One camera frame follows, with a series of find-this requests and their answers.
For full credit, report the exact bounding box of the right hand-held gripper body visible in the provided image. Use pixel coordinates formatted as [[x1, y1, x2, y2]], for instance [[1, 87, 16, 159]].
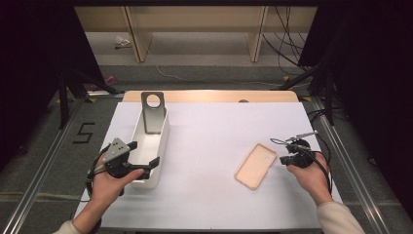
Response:
[[285, 130, 319, 169]]

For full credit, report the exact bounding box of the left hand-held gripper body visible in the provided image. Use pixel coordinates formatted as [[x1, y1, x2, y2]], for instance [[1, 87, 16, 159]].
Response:
[[102, 137, 152, 179]]

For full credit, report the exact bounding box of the white storage box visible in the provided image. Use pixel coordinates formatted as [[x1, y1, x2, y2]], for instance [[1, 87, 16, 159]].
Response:
[[129, 106, 170, 189]]

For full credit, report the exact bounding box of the beige phone case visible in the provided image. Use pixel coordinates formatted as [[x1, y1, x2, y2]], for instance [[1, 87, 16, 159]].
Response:
[[234, 142, 278, 191]]

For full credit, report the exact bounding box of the grey phone case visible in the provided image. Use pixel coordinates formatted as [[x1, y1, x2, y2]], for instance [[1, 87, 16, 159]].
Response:
[[140, 91, 168, 135]]

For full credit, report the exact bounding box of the person's right hand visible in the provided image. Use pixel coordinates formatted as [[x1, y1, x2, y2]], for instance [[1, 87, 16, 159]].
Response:
[[286, 152, 332, 207]]

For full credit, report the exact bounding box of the person's left hand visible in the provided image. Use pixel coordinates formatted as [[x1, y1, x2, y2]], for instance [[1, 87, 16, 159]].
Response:
[[87, 152, 145, 213]]

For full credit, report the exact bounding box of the white table sheet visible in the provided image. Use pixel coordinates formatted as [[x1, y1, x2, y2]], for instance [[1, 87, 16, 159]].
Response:
[[73, 101, 344, 230]]

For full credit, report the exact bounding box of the black metal stand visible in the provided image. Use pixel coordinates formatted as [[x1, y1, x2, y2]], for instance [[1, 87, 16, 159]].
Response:
[[271, 59, 337, 127], [57, 68, 126, 131]]

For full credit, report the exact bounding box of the pink item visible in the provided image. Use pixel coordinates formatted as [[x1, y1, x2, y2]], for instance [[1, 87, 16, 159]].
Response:
[[89, 75, 119, 93]]

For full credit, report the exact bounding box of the dark curtain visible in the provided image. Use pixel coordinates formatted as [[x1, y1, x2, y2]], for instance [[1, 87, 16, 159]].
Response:
[[0, 0, 106, 172], [297, 0, 413, 214]]

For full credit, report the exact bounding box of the crumpled white paper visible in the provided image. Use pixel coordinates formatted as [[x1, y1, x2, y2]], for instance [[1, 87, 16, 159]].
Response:
[[114, 35, 132, 50]]

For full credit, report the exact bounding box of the wooden shelf unit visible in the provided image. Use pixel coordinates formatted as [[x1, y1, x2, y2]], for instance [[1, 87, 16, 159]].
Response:
[[73, 5, 319, 63]]

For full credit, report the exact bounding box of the black floor cable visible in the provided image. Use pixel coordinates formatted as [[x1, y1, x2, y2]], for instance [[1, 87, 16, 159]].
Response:
[[306, 108, 333, 165]]

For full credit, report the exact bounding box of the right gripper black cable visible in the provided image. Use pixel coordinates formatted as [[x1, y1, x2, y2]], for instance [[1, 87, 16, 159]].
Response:
[[301, 142, 333, 196]]

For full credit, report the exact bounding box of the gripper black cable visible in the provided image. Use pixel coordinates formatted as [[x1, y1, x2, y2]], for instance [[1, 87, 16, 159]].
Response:
[[301, 142, 333, 196], [85, 144, 113, 234]]

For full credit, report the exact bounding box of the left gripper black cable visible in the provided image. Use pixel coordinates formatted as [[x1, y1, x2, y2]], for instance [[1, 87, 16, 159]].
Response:
[[85, 144, 113, 234]]

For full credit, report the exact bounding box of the aluminium floor rail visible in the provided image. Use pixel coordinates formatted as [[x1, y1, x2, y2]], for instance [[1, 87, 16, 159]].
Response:
[[0, 97, 83, 234], [310, 97, 391, 234]]

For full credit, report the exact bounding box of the bundle of black cables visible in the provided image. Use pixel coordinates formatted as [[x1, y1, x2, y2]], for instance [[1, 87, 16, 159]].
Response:
[[262, 5, 314, 76]]

